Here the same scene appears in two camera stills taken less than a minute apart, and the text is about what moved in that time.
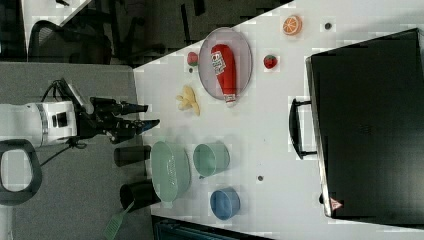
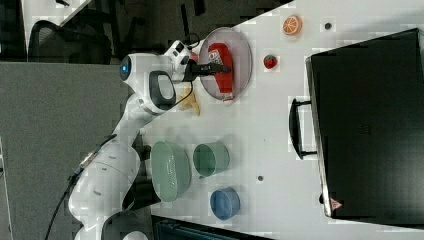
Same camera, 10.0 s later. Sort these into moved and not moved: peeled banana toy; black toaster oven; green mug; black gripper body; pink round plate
Moved: black gripper body
Not moved: pink round plate; peeled banana toy; black toaster oven; green mug
